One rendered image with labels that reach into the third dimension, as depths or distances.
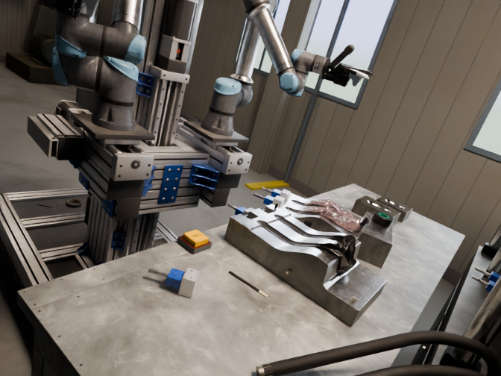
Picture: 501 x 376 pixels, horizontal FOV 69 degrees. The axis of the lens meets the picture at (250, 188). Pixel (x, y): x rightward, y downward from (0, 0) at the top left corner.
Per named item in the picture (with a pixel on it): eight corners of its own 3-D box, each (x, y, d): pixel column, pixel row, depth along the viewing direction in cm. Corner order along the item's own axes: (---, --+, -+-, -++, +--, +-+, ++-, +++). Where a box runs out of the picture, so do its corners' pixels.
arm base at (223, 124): (194, 123, 167) (199, 102, 163) (219, 125, 178) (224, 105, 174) (214, 135, 158) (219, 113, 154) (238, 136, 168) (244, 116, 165)
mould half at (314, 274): (224, 239, 127) (233, 204, 122) (265, 223, 147) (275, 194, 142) (350, 327, 101) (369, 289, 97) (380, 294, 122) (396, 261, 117)
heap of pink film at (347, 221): (295, 213, 149) (301, 197, 147) (305, 201, 165) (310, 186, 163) (356, 239, 143) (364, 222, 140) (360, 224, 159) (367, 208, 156)
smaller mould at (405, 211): (372, 208, 202) (376, 198, 200) (379, 204, 212) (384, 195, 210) (401, 222, 194) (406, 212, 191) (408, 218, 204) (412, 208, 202)
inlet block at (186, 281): (143, 283, 95) (146, 266, 93) (150, 272, 99) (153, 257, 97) (191, 298, 94) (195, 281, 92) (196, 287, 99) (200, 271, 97)
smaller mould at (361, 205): (350, 211, 188) (355, 199, 185) (361, 206, 200) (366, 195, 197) (387, 230, 178) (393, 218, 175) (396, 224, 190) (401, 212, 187)
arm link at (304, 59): (291, 67, 166) (297, 48, 163) (313, 74, 163) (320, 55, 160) (286, 66, 159) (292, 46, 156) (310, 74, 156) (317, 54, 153)
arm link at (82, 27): (98, 63, 96) (104, 19, 92) (51, 52, 91) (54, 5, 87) (100, 60, 102) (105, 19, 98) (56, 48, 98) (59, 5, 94)
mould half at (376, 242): (263, 218, 151) (271, 194, 147) (280, 200, 175) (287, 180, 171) (381, 268, 139) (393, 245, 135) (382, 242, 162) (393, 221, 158)
